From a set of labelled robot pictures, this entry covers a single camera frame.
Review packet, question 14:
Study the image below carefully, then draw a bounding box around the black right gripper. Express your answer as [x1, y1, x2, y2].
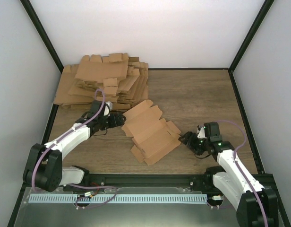
[178, 131, 210, 156]

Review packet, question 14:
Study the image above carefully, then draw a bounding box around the brown cardboard box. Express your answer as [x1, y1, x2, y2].
[121, 99, 181, 166]

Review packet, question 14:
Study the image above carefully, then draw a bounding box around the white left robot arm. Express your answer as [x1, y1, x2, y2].
[23, 101, 126, 192]

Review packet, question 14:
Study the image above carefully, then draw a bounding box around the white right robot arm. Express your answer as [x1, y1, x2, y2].
[179, 122, 279, 227]

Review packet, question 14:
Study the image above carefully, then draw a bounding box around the stack of flat cardboard boxes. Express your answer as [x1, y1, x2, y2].
[54, 53, 149, 111]

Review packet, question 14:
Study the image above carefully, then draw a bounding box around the grey metal front plate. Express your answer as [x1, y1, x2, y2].
[9, 187, 238, 227]

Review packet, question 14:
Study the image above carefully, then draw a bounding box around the light blue slotted strip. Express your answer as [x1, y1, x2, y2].
[28, 194, 207, 204]

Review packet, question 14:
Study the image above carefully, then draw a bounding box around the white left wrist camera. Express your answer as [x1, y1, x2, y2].
[103, 101, 112, 116]

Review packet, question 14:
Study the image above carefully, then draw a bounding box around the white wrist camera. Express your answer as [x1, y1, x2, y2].
[103, 101, 112, 116]
[197, 125, 206, 139]

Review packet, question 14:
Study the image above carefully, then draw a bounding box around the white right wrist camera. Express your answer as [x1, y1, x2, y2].
[197, 125, 206, 139]

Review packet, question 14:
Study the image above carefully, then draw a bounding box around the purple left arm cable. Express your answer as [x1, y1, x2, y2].
[32, 88, 117, 210]

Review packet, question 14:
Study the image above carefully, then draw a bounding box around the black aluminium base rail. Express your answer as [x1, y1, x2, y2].
[24, 173, 274, 192]

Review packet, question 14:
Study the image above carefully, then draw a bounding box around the black left frame post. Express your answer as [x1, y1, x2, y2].
[20, 0, 64, 72]

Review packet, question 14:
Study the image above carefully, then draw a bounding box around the black frame post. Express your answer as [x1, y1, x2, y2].
[20, 0, 64, 72]
[229, 0, 274, 73]

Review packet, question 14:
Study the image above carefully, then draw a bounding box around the black right frame post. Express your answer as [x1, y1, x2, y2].
[229, 0, 274, 73]

